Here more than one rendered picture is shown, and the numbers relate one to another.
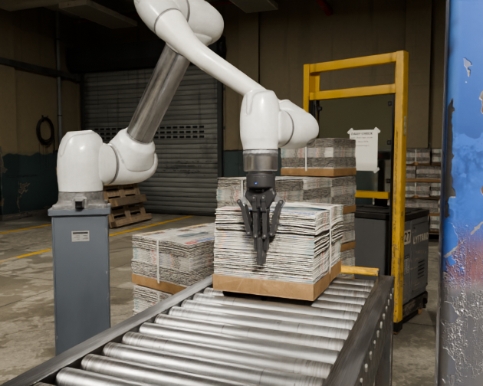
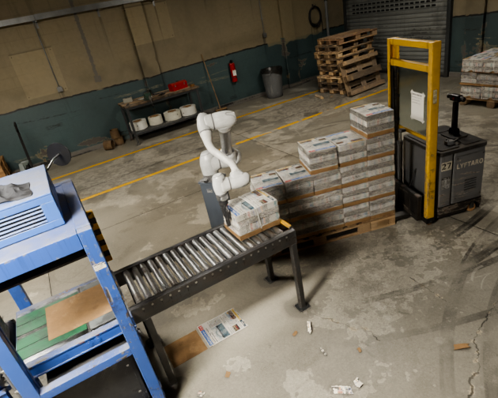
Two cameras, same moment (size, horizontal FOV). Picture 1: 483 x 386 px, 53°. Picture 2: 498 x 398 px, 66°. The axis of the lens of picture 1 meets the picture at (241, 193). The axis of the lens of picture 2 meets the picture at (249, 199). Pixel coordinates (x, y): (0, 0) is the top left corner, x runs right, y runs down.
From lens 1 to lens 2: 2.44 m
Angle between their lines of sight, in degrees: 47
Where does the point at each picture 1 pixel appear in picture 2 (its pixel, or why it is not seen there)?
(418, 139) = not seen: outside the picture
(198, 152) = (430, 20)
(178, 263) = not seen: hidden behind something
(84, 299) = (215, 211)
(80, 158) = (204, 164)
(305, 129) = (237, 184)
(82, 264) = (212, 200)
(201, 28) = (222, 126)
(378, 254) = not seen: hidden behind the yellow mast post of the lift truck
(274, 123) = (219, 187)
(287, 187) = (322, 154)
